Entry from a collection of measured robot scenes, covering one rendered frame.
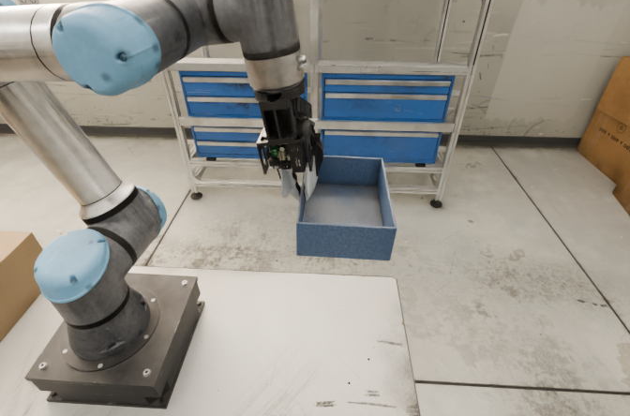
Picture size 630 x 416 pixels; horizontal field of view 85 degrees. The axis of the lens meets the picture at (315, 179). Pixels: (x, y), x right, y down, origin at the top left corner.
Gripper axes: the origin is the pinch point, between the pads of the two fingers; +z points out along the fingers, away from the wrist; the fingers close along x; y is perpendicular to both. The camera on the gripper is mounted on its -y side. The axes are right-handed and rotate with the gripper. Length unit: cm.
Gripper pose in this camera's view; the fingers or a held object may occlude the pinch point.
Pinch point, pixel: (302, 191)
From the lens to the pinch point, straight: 60.2
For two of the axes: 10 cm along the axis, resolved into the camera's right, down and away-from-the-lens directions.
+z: 1.3, 8.2, 5.6
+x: 9.9, -0.6, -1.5
